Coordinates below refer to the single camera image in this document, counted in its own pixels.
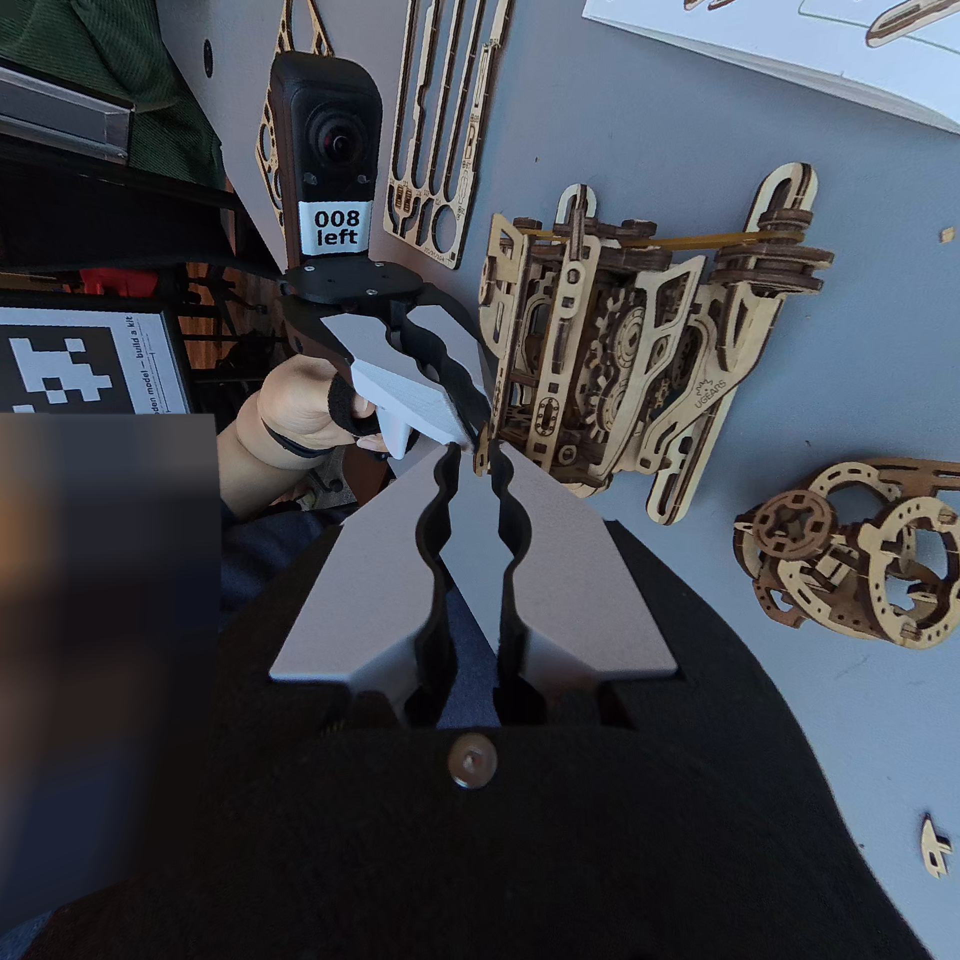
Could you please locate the black framed marker sign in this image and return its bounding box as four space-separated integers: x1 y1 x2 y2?
0 296 195 415

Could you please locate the person's left forearm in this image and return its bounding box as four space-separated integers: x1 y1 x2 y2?
216 429 318 520

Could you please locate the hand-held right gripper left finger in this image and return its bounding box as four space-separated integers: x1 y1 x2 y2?
268 445 462 727

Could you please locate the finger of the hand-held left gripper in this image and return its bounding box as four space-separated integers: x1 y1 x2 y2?
321 309 481 451
405 303 496 451

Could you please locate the red tool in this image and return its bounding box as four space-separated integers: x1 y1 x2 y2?
78 268 160 297

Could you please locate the silver metal case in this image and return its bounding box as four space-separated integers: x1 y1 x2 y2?
0 63 135 162

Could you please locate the long wooden part sheet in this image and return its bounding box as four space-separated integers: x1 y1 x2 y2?
381 0 520 273

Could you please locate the white instruction booklet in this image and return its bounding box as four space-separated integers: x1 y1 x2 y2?
581 0 960 130

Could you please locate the wooden submarine model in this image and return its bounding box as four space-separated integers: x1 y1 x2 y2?
478 159 835 528

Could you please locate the green cloth bag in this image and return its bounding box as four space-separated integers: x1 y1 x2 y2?
0 0 228 192

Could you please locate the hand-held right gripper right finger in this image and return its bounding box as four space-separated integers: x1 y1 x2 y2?
489 442 681 727

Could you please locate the round wooden cage assembly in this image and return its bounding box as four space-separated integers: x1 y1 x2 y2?
733 456 960 651

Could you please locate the perforated wooden part sheet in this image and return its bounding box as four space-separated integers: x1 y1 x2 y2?
255 0 336 207

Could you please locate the small notched wooden part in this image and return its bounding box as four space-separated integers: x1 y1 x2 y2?
919 812 955 880

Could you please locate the person's left hand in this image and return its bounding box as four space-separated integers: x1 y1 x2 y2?
255 354 391 457

